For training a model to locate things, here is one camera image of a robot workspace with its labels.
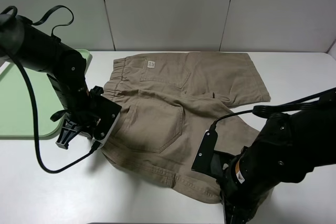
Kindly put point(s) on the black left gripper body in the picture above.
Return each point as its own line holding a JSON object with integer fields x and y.
{"x": 78, "y": 102}

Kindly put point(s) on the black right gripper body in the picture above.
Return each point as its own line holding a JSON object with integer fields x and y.
{"x": 244, "y": 185}

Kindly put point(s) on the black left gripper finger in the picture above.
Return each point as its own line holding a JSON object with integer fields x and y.
{"x": 68, "y": 131}

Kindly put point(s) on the khaki shorts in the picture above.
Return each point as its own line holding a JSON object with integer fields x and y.
{"x": 168, "y": 101}

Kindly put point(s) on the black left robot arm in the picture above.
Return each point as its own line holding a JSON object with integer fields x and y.
{"x": 64, "y": 67}

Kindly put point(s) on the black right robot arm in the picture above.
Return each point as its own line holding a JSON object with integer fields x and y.
{"x": 287, "y": 148}

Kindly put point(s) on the green plastic tray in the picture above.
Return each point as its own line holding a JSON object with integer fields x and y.
{"x": 16, "y": 112}

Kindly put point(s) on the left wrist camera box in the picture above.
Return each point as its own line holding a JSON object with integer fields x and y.
{"x": 107, "y": 113}

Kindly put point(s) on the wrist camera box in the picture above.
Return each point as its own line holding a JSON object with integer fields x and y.
{"x": 107, "y": 113}
{"x": 203, "y": 158}

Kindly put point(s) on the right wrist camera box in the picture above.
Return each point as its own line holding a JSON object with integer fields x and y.
{"x": 203, "y": 158}

